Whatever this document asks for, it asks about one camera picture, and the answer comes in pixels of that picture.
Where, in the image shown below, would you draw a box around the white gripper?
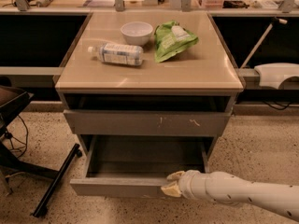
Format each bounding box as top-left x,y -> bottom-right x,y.
161,170 -> 206,200

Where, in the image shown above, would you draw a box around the grey drawer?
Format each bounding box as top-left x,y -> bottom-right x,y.
64,109 -> 230,136
71,135 -> 214,199

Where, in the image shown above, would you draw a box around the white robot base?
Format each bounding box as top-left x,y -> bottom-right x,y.
254,63 -> 299,89

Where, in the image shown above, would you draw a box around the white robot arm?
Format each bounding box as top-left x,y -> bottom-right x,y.
161,170 -> 299,221

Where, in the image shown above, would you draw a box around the grey drawer cabinet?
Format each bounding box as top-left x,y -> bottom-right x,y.
54,10 -> 245,179

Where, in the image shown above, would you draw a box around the grey top drawer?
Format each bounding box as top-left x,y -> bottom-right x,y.
64,109 -> 230,136

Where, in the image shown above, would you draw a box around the clear plastic water bottle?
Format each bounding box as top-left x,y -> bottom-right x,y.
88,43 -> 143,66

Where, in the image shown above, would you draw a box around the green snack bag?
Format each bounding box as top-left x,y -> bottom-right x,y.
154,21 -> 199,63

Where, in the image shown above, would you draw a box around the white bowl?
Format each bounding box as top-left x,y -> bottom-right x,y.
121,21 -> 153,46

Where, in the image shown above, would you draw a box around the white rod with black tip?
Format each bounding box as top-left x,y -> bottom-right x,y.
240,17 -> 288,68

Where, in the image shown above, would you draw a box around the black cables on floor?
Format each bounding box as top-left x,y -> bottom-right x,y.
2,114 -> 30,159

